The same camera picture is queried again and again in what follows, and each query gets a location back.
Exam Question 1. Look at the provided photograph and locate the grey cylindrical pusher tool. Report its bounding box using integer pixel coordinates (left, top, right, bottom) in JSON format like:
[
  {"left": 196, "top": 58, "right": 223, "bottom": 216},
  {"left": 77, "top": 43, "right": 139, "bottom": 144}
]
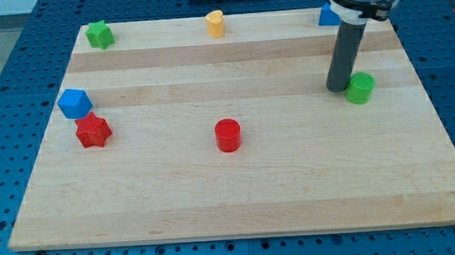
[{"left": 326, "top": 21, "right": 366, "bottom": 93}]

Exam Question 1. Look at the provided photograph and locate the green star block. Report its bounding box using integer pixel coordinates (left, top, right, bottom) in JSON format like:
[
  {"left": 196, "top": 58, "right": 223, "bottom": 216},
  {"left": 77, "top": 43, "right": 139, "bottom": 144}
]
[{"left": 85, "top": 20, "right": 115, "bottom": 50}]

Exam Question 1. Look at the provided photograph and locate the red star block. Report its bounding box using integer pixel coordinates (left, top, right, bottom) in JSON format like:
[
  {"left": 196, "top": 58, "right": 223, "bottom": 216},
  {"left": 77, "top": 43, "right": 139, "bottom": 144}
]
[{"left": 75, "top": 112, "right": 112, "bottom": 148}]

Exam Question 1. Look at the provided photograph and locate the wooden board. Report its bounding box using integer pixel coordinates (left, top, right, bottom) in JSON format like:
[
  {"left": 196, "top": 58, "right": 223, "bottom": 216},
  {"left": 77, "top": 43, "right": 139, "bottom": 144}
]
[{"left": 8, "top": 8, "right": 455, "bottom": 252}]

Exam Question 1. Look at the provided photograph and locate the blue cube block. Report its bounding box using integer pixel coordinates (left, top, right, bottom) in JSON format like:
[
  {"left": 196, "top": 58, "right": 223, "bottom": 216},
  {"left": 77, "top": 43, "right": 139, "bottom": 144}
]
[{"left": 57, "top": 89, "right": 92, "bottom": 119}]

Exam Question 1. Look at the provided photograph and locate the blue triangle block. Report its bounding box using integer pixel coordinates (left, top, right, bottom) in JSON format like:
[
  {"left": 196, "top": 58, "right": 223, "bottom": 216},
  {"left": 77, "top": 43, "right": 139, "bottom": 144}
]
[{"left": 318, "top": 2, "right": 340, "bottom": 27}]

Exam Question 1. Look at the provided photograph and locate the green cylinder block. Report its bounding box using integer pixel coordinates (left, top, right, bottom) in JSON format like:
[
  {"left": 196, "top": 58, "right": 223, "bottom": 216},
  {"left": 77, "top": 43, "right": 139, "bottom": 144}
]
[{"left": 345, "top": 72, "right": 375, "bottom": 104}]

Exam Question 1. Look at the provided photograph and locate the red cylinder block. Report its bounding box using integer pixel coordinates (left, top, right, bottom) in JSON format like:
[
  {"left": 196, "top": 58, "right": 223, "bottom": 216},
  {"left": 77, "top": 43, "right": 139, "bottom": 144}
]
[{"left": 214, "top": 118, "right": 242, "bottom": 153}]

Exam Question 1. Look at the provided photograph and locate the yellow heart block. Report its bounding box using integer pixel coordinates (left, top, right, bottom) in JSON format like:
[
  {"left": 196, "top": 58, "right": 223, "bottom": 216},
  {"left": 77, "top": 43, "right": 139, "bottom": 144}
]
[{"left": 205, "top": 10, "right": 225, "bottom": 38}]

